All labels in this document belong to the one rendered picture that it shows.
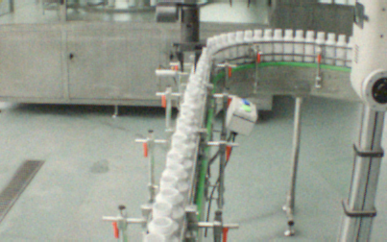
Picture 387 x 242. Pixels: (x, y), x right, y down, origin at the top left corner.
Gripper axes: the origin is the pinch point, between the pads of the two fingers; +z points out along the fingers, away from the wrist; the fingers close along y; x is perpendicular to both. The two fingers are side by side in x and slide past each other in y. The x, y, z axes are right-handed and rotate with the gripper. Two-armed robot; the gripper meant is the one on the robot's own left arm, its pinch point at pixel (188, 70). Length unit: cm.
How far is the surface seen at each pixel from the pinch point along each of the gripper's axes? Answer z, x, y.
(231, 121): 17.3, 5.3, 13.6
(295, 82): 36, 122, 49
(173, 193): 10, -58, 2
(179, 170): 9.2, -49.0, 2.0
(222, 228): 18, -59, 12
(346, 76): 29, 117, 76
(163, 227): 9, -73, 1
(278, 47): 18, 123, 39
